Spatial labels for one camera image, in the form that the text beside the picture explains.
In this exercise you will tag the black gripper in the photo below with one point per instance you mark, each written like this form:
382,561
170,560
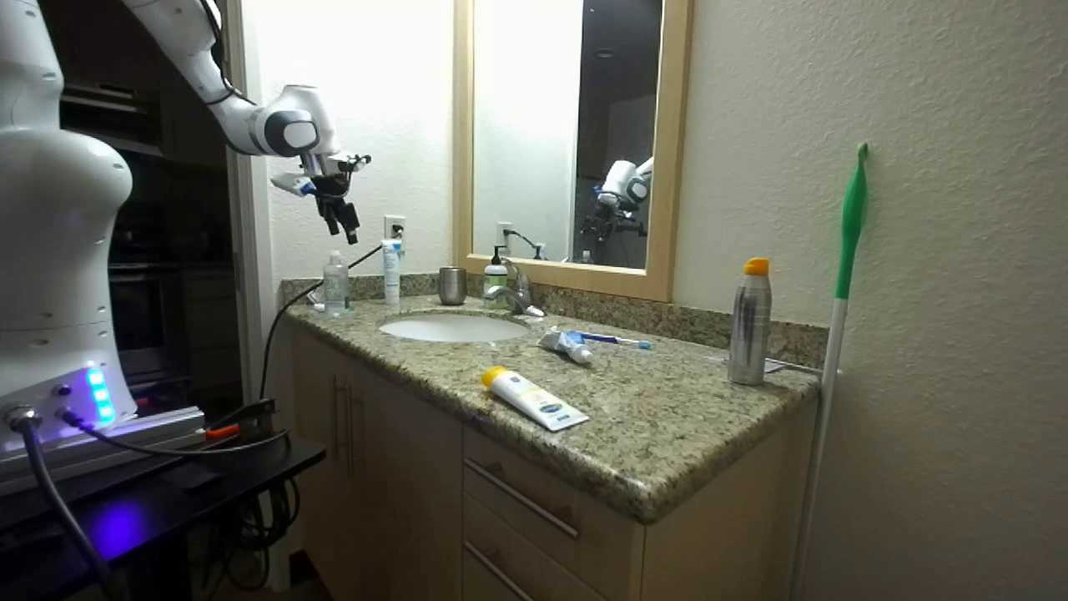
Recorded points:
332,173

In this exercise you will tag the white bottle with blue print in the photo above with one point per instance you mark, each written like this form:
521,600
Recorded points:
392,270

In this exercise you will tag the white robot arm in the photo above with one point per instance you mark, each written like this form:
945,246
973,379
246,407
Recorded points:
54,222

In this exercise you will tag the clear plastic water bottle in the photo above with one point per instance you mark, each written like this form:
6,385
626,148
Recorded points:
335,285

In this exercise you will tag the white oval sink basin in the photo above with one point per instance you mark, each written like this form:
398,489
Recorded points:
451,327

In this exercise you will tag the grey metal cup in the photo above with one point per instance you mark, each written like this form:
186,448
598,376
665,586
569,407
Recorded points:
447,285

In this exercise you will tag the clear soap dispenser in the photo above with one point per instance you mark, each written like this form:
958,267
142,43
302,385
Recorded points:
496,279

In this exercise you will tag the chrome faucet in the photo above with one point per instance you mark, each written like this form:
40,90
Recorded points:
517,290

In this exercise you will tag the orange black clamp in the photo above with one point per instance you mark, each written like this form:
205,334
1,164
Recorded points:
238,420

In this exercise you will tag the wood framed mirror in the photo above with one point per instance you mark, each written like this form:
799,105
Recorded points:
569,133

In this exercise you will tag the white toothpaste tube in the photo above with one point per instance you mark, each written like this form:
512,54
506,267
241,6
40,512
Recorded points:
569,349

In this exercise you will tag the white tube with yellow cap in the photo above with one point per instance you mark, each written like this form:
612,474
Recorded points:
534,400

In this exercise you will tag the beige vanity cabinet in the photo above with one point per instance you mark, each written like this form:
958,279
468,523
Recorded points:
389,503

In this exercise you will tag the blue toothbrush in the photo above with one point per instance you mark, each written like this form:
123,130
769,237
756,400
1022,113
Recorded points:
607,337

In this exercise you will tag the black table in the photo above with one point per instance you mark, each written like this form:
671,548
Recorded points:
155,512

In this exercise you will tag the silver spray can orange cap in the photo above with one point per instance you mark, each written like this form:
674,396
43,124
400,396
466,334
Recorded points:
748,324

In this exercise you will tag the white wall outlet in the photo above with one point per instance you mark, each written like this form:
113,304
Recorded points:
393,226

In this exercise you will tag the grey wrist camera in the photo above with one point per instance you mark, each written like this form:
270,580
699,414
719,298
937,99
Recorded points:
291,186

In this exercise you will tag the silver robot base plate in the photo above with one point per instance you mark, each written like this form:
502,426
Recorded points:
135,436

